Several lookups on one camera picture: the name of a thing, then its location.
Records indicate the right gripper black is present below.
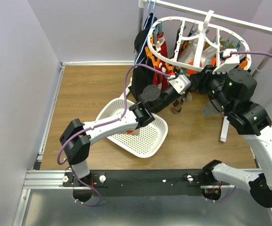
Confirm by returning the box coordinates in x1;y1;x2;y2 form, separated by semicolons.
191;63;233;112

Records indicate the beige argyle sock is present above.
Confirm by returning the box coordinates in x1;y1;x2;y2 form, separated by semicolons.
126;129;140;136
170;92;192;114

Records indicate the white round clip hanger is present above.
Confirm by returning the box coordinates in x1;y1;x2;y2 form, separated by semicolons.
145;10;252;72

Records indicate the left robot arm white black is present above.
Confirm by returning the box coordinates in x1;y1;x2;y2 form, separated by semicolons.
60;85;185;186

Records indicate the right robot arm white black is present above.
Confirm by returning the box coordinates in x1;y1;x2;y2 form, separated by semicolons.
190;65;272;208

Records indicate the black sock on blue hanger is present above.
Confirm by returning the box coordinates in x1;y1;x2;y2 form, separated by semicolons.
129;13;157;101

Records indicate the white orange hanging sock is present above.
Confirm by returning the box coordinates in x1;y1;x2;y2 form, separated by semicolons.
178;37;219;71

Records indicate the grey striped hanging sock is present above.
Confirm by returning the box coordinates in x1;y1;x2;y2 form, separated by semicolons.
202;101;223;118

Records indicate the dark argyle hanging sock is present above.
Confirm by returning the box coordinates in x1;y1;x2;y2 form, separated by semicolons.
172;26;189;60

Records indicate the red santa bear sock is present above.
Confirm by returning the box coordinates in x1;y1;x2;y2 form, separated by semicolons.
152;60;174;91

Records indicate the red hanging sock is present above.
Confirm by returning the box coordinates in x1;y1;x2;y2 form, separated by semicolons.
155;32;168;58

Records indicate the white perforated plastic basket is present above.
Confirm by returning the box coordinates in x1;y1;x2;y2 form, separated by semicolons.
96;97;168;158

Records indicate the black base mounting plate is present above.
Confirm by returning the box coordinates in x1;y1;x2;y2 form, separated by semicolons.
63;169;225;200

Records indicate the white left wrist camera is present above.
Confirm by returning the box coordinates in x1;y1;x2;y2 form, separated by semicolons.
168;74;191;95

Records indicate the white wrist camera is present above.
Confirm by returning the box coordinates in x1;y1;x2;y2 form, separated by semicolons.
212;48;240;74
168;74;191;95

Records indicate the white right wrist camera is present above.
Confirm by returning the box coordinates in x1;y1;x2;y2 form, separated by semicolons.
212;48;240;74

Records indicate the blue wire hanger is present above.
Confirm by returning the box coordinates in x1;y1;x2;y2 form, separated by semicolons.
134;0;157;64

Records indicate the white drying rack frame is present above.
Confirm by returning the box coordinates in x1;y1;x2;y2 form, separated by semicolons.
138;0;272;142

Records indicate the aluminium rail frame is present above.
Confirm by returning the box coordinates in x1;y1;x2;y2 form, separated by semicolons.
13;61;272;226

